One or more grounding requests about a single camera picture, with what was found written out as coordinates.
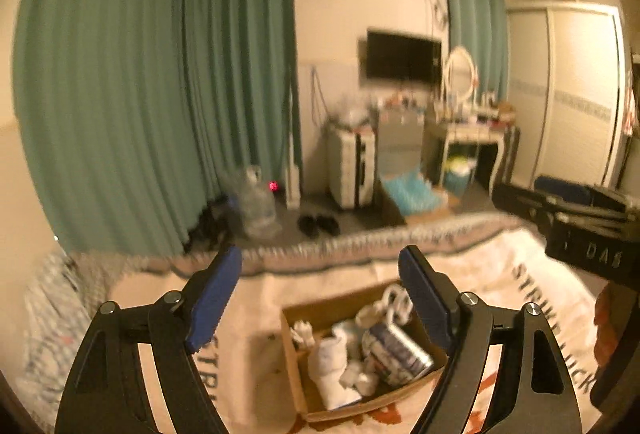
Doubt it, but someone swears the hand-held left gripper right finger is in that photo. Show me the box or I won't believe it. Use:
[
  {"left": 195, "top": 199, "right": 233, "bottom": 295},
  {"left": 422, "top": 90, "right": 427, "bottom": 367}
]
[{"left": 397, "top": 245, "right": 583, "bottom": 434}]

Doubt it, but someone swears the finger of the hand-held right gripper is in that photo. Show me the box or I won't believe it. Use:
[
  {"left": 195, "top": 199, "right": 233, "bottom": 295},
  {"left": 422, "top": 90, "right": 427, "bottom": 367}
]
[
  {"left": 492, "top": 183, "right": 558, "bottom": 235},
  {"left": 534, "top": 175, "right": 601, "bottom": 202}
]

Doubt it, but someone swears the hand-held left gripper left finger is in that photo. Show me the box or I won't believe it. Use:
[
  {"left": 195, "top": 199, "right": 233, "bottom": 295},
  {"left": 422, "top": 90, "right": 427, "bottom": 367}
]
[{"left": 54, "top": 244, "right": 243, "bottom": 434}]

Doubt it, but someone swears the small white cloth item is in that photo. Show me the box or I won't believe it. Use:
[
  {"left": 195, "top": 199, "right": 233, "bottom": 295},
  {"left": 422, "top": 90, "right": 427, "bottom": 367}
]
[{"left": 292, "top": 320, "right": 316, "bottom": 347}]

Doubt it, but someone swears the long white sock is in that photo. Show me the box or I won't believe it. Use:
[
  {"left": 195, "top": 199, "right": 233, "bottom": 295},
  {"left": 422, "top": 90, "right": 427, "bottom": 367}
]
[{"left": 307, "top": 334, "right": 363, "bottom": 411}]

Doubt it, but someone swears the brown cardboard box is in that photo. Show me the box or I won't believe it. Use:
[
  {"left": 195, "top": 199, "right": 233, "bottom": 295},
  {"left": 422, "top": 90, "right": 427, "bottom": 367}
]
[{"left": 280, "top": 281, "right": 451, "bottom": 424}]

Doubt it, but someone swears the person's right hand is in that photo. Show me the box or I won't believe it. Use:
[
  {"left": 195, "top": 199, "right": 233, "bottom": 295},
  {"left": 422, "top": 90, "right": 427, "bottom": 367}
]
[{"left": 594, "top": 281, "right": 628, "bottom": 367}]

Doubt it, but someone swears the cream printed blanket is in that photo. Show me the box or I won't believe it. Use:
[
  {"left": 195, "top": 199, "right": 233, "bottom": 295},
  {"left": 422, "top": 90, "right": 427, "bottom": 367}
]
[{"left": 107, "top": 219, "right": 608, "bottom": 434}]

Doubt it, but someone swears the white dressing table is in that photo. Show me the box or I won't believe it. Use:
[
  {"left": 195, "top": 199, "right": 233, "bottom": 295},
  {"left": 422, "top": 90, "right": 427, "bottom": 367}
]
[{"left": 425, "top": 106, "right": 521, "bottom": 195}]

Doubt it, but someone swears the white sliding wardrobe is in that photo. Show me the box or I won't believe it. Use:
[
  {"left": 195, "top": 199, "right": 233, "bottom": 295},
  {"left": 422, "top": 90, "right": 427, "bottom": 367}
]
[{"left": 505, "top": 1, "right": 636, "bottom": 190}]

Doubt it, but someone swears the row of cosmetic bottles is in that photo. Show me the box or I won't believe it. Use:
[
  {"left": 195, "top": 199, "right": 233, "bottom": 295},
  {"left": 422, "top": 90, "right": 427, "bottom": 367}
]
[{"left": 435, "top": 94, "right": 516, "bottom": 125}]

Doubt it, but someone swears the red hanging ornament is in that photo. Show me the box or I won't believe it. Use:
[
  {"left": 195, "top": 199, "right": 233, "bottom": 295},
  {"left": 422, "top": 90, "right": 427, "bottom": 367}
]
[{"left": 622, "top": 69, "right": 638, "bottom": 137}]

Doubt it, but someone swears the clear water jug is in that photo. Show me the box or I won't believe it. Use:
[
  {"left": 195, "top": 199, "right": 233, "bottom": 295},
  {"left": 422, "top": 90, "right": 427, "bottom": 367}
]
[{"left": 232, "top": 166, "right": 281, "bottom": 239}]

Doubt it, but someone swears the blue plastic bag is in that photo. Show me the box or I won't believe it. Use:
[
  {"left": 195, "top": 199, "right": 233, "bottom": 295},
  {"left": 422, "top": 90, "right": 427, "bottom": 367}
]
[{"left": 382, "top": 166, "right": 451, "bottom": 217}]

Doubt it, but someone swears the grey mini fridge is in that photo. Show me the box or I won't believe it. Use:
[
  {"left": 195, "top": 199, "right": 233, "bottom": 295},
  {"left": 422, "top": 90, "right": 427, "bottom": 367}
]
[{"left": 376, "top": 106, "right": 431, "bottom": 180}]

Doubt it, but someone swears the oval white mirror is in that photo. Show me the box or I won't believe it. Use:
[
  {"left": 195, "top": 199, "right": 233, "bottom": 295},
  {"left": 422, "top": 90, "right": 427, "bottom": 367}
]
[{"left": 442, "top": 45, "right": 478, "bottom": 107}]

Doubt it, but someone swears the white ribbed suitcase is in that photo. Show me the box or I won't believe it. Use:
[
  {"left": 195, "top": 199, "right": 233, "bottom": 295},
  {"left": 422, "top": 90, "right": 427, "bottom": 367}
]
[{"left": 327, "top": 124, "right": 378, "bottom": 210}]

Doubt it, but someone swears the blue plaid cartoon quilt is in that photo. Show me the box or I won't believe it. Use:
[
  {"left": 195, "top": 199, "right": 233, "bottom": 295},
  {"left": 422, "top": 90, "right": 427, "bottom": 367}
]
[{"left": 15, "top": 249, "right": 121, "bottom": 430}]

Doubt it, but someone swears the white mop pole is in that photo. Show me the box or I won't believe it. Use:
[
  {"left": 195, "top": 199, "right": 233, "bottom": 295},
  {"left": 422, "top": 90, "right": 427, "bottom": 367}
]
[{"left": 285, "top": 64, "right": 301, "bottom": 207}]

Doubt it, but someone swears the narrow green curtain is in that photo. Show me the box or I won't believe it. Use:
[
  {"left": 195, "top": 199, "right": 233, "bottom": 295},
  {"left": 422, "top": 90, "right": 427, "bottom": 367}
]
[{"left": 441, "top": 0, "right": 511, "bottom": 110}]

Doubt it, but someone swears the clear plastic bag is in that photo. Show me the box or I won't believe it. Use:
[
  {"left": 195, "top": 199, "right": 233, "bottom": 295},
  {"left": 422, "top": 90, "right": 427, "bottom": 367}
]
[{"left": 336, "top": 94, "right": 376, "bottom": 131}]

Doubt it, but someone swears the wide green curtain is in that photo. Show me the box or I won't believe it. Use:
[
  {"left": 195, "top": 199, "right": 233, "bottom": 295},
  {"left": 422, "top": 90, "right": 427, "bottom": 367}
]
[{"left": 11, "top": 0, "right": 303, "bottom": 255}]

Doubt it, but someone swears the black wall television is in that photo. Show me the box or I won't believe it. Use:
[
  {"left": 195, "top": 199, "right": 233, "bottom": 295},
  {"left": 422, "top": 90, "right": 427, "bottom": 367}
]
[{"left": 366, "top": 29, "right": 443, "bottom": 82}]

